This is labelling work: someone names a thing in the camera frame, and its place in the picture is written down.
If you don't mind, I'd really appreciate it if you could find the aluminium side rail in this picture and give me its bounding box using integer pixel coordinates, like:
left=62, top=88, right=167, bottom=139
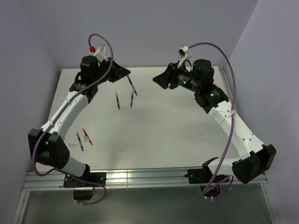
left=218, top=66, right=256, bottom=165

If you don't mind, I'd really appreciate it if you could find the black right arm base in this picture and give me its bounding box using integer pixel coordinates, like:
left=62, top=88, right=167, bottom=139
left=184, top=168, right=229, bottom=198

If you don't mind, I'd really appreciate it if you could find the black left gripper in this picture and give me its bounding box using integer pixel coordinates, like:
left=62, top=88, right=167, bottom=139
left=93, top=57, right=130, bottom=85

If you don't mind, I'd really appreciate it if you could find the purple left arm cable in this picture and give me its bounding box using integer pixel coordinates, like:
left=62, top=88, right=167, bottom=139
left=31, top=34, right=114, bottom=205

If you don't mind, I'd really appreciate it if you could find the dark blue capped pen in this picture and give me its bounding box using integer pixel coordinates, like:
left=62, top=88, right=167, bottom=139
left=76, top=132, right=84, bottom=151

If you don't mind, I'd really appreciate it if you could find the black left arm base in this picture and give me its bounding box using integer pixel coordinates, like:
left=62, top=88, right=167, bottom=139
left=63, top=172, right=107, bottom=205

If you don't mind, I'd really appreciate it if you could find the green capped pen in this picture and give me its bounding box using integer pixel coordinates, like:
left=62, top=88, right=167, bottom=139
left=127, top=75, right=138, bottom=96

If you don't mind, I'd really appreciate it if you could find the magenta pen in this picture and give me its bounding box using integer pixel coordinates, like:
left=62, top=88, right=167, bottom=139
left=115, top=91, right=121, bottom=110

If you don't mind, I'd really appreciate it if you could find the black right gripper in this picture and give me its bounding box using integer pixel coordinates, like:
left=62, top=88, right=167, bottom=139
left=152, top=60, right=200, bottom=92

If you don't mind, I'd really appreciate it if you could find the light blue pen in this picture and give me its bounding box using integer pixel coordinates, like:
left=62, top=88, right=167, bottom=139
left=130, top=92, right=134, bottom=108

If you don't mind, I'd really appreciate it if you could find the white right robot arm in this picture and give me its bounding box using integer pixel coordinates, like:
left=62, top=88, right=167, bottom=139
left=153, top=59, right=277, bottom=184

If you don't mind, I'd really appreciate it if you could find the aluminium front rail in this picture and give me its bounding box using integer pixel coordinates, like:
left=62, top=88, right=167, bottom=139
left=21, top=163, right=268, bottom=192

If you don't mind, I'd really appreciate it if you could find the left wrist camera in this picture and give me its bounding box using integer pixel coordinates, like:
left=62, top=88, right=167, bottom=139
left=89, top=44, right=108, bottom=62

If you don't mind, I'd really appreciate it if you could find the red capped pen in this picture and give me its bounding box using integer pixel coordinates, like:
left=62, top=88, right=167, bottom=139
left=82, top=128, right=93, bottom=145

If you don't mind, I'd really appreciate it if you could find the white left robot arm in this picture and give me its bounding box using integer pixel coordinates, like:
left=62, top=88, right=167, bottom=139
left=28, top=56, right=131, bottom=186

